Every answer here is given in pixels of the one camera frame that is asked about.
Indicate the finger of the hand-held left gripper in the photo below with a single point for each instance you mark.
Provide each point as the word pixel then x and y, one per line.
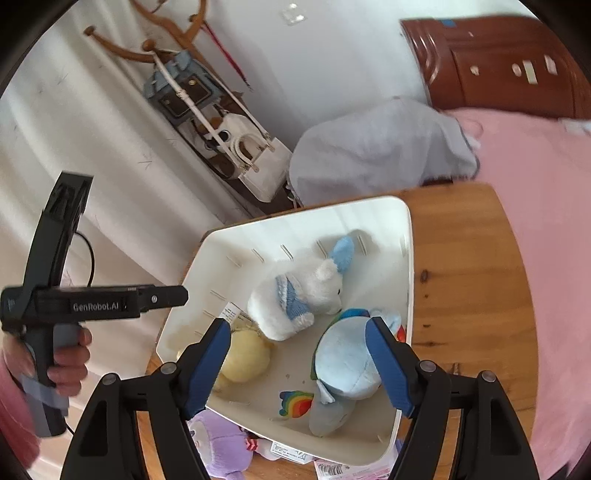
pixel 168 295

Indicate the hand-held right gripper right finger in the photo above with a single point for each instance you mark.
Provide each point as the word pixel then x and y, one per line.
pixel 387 367

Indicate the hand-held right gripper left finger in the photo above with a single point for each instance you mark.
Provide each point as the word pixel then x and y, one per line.
pixel 207 367

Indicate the white plastic bin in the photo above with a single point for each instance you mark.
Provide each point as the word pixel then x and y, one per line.
pixel 231 263

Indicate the person's left forearm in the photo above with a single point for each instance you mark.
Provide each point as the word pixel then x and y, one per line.
pixel 14 415

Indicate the person's left hand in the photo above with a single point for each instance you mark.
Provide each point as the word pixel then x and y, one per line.
pixel 71 364

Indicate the yellow plush toy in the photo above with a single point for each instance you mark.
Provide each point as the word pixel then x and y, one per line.
pixel 244 360

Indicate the blue pony plush toy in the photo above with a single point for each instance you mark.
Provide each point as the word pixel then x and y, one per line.
pixel 346 360

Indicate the purple plush toy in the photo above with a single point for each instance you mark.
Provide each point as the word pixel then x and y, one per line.
pixel 221 447

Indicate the white bear plush toy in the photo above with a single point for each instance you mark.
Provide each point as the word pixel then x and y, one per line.
pixel 286 314

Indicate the pink white packet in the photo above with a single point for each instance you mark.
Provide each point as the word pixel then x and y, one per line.
pixel 351 470

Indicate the white printed packet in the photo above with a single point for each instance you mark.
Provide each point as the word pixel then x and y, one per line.
pixel 286 450

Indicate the wooden table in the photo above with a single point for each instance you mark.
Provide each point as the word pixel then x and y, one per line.
pixel 461 277

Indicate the light blue plush ear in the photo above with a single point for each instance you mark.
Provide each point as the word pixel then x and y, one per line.
pixel 344 254

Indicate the white handbag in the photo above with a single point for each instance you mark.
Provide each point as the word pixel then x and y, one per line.
pixel 263 170

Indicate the brown white bag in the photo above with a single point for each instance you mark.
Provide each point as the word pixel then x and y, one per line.
pixel 213 123

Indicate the blue denim bag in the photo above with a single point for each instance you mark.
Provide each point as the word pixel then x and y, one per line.
pixel 203 87

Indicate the pink bed sheet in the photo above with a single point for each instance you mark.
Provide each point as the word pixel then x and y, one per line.
pixel 554 230

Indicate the grey cloth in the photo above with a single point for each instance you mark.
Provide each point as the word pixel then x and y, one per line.
pixel 369 147

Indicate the wooden coat rack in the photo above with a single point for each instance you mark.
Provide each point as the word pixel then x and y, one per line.
pixel 124 53

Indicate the small white cloth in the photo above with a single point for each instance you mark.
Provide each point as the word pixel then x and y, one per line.
pixel 577 125

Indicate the brown wooden headboard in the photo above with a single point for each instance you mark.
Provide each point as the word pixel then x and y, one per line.
pixel 485 50

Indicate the white wall socket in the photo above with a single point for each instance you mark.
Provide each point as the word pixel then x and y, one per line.
pixel 293 14

